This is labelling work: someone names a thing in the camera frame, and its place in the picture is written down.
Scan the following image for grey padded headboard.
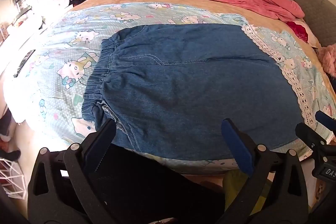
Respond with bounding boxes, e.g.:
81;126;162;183
268;0;336;47

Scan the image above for black remote control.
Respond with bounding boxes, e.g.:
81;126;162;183
13;49;36;78

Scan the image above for black shoe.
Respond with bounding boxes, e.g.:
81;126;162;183
0;149;21;162

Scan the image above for blue denim jeans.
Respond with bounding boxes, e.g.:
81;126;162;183
81;23;323;156

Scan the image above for white wire rack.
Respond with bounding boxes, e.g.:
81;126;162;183
0;157;28;200

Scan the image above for person's black trouser legs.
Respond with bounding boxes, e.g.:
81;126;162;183
87;144;227;224

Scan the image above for cat printed blue blanket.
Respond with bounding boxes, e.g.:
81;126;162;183
3;2;335;169

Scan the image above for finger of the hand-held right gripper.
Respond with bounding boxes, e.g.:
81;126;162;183
315;111;336;135
295;122;330;162

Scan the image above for pink fluffy cloth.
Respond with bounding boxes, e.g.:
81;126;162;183
316;44;336;74

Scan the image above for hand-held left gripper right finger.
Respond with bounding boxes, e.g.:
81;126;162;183
218;118;309;224

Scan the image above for red pillow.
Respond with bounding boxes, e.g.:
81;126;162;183
286;20;309;42

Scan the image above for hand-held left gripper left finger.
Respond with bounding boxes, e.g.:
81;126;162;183
27;118;117;224

